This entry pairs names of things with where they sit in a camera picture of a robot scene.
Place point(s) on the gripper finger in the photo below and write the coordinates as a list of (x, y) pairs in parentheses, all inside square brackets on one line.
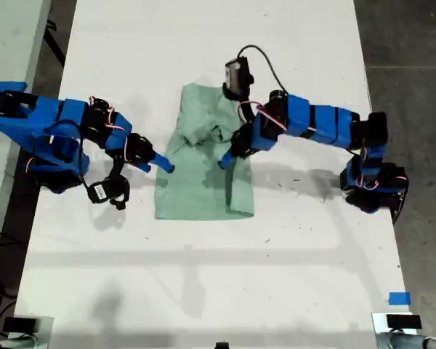
[(228, 163), (161, 162), (224, 160), (146, 168)]

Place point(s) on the pale green T-shirt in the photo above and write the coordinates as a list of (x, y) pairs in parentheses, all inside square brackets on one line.
[(200, 196)]

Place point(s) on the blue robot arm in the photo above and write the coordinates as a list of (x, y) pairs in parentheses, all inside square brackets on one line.
[(47, 116), (319, 120)]

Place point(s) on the black stand leg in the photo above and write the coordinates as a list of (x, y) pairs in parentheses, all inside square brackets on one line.
[(54, 41)]

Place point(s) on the long blue tape strip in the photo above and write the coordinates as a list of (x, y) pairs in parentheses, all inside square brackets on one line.
[(7, 86)]

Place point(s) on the small black object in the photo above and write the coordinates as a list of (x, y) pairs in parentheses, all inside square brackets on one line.
[(221, 345)]

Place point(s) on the flat black box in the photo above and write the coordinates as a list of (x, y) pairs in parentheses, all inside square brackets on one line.
[(403, 321), (20, 324)]

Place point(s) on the short blue tape strip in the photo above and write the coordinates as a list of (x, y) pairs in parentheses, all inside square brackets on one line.
[(399, 298)]

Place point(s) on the black camera stalk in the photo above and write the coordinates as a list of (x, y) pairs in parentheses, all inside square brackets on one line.
[(117, 170), (230, 94)]

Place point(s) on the black camera box white label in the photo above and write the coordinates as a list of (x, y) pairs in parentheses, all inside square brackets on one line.
[(112, 189)]

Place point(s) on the black camera box grey face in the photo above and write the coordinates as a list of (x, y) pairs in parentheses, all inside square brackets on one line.
[(241, 72)]

